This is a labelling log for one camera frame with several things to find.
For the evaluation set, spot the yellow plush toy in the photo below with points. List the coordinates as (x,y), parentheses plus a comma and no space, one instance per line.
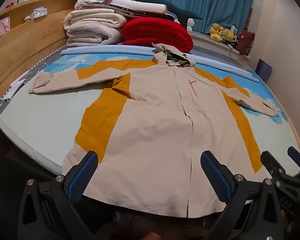
(228,35)
(216,32)

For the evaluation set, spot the small white plush toy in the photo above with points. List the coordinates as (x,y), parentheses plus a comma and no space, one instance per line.
(190,25)

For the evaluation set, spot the dark red bag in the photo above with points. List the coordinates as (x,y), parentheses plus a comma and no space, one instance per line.
(246,41)

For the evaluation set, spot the folded white sheet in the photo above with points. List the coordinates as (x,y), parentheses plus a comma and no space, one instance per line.
(137,5)

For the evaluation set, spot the bed with blue printed sheet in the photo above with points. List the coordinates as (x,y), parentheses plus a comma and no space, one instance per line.
(40,120)

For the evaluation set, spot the tissue pack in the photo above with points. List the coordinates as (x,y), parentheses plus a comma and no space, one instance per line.
(39,12)

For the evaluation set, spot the white window sill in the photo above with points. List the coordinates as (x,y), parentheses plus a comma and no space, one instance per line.
(210,43)

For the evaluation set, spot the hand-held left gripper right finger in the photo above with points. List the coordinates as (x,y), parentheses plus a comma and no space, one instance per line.
(215,180)

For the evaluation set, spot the pink packet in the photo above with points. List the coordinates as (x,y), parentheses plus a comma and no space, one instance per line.
(4,25)

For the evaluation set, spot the folded red blanket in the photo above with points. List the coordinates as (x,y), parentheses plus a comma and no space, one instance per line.
(152,32)

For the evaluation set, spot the beige and mustard hooded jacket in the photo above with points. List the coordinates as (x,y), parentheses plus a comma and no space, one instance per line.
(152,142)

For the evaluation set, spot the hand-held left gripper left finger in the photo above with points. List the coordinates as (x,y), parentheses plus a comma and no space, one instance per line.
(82,177)

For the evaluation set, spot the dark teal plush shark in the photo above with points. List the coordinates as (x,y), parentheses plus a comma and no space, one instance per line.
(160,2)

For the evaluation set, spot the blue curtain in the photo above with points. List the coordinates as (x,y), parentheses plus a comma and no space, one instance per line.
(215,0)

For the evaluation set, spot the wooden headboard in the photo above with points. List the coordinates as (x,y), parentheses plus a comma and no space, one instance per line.
(27,42)

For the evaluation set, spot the folded white quilt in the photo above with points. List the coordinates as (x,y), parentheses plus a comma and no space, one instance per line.
(90,26)

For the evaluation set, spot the small red ornament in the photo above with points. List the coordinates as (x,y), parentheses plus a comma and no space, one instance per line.
(9,5)

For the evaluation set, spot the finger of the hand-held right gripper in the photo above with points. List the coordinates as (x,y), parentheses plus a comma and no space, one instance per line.
(271,161)
(296,155)

